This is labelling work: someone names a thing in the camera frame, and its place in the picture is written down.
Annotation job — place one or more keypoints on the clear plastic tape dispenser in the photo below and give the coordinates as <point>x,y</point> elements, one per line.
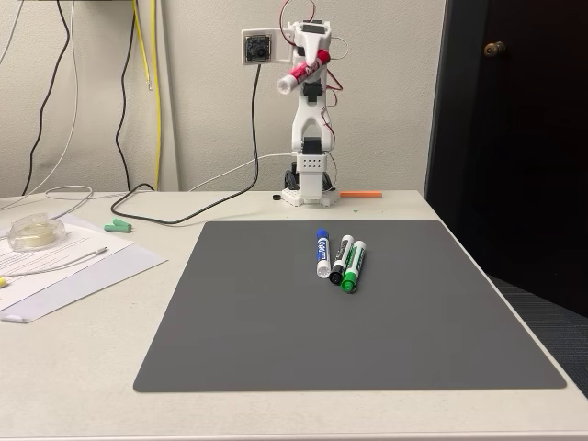
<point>37,232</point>

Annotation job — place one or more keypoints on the orange stick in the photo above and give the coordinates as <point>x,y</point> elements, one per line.
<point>360,194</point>

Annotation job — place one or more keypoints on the red dry erase marker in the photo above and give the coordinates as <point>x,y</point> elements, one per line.
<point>301,72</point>

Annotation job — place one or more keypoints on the black dry erase marker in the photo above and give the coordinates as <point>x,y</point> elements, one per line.
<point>342,255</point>

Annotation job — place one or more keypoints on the brass door knob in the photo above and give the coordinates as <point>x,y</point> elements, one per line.
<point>495,48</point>

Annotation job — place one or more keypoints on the white wall trim strip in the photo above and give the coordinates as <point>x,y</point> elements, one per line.
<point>170,138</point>

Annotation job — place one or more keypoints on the blue dry erase marker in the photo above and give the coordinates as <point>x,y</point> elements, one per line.
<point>323,250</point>

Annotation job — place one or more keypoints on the mint green earplug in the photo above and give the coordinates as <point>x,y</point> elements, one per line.
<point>123,225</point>
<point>109,227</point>

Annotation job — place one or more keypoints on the gray rectangular mat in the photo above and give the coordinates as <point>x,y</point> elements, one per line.
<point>321,331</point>

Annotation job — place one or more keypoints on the white mounted camera module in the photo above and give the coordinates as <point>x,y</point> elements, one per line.
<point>257,48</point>

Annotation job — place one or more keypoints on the green dry erase marker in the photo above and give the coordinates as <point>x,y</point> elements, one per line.
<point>354,264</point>

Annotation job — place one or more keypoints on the white printed paper sheet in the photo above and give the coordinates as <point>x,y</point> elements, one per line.
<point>115,271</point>
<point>92,241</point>

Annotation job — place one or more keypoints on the dark door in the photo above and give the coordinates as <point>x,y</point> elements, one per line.
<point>528,161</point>

